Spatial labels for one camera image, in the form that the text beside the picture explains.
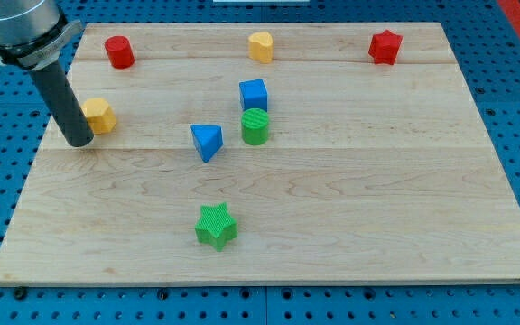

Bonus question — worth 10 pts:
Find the blue cube block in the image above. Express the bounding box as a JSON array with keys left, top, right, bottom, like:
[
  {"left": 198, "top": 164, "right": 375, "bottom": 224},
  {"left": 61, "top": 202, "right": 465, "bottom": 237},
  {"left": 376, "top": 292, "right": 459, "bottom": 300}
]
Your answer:
[{"left": 238, "top": 79, "right": 268, "bottom": 112}]

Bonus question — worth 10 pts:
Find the wooden board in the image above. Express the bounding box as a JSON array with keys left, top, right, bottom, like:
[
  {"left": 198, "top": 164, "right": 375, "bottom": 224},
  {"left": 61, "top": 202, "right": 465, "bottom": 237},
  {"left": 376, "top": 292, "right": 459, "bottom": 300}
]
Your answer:
[{"left": 0, "top": 23, "right": 520, "bottom": 287}]

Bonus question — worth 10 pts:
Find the green cylinder block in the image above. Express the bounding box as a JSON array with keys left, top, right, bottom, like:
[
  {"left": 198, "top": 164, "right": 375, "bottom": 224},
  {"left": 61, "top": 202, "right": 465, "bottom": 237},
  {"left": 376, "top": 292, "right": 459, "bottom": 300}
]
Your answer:
[{"left": 241, "top": 108, "right": 270, "bottom": 145}]

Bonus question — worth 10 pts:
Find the blue triangle block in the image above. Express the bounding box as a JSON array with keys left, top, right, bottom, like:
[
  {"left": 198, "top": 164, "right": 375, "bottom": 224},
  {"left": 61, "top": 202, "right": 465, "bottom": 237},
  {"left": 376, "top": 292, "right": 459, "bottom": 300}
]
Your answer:
[{"left": 190, "top": 125, "right": 223, "bottom": 163}]

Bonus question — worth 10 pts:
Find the green star block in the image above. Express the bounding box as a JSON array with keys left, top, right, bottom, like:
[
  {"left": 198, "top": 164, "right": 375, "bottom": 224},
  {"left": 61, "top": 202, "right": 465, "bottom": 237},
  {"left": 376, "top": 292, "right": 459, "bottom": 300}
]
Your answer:
[{"left": 194, "top": 202, "right": 238, "bottom": 252}]

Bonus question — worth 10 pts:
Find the yellow heart block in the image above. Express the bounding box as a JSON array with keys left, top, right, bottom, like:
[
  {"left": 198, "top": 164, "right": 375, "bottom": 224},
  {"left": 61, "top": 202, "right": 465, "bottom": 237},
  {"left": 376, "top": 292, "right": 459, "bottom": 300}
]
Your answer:
[{"left": 247, "top": 32, "right": 274, "bottom": 63}]

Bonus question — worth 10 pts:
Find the yellow hexagon block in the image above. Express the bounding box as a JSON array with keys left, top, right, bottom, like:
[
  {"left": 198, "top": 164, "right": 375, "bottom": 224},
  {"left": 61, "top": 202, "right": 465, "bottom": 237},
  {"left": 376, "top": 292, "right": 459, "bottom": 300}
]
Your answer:
[{"left": 81, "top": 97, "right": 117, "bottom": 135}]

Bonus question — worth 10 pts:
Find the red star block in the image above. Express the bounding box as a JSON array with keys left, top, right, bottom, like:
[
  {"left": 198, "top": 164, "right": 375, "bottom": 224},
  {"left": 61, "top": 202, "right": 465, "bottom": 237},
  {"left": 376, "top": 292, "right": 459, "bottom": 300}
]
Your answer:
[{"left": 368, "top": 30, "right": 404, "bottom": 65}]

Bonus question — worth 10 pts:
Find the red cylinder block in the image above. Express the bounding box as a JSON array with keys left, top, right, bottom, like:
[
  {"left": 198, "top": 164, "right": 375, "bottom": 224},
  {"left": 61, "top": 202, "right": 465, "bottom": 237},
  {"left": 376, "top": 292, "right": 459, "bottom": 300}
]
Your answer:
[{"left": 104, "top": 35, "right": 135, "bottom": 69}]

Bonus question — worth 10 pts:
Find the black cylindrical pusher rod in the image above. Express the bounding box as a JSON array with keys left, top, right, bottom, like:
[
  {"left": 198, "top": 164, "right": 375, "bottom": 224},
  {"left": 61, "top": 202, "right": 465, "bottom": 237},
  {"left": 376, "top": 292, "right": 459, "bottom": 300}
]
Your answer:
[{"left": 29, "top": 60, "right": 94, "bottom": 147}]

